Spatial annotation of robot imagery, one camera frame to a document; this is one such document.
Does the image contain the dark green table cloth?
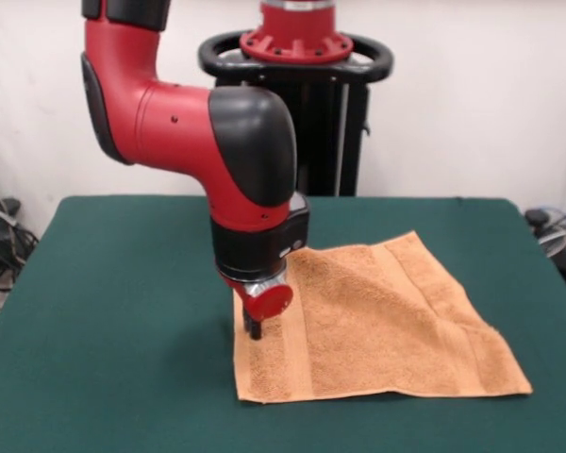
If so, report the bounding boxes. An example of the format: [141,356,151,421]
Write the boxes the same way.
[0,194,566,453]

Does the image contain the grey chair base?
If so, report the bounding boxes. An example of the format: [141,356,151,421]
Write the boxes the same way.
[523,202,566,306]

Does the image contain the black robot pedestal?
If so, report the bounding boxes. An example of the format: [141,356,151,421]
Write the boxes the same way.
[197,31,395,198]

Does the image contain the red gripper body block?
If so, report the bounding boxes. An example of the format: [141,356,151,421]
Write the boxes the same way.
[221,273,295,322]

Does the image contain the black cable tangle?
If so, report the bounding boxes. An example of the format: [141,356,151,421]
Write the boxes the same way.
[0,150,40,331]

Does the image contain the tan terry towel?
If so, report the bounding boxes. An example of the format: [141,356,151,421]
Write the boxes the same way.
[233,229,533,405]

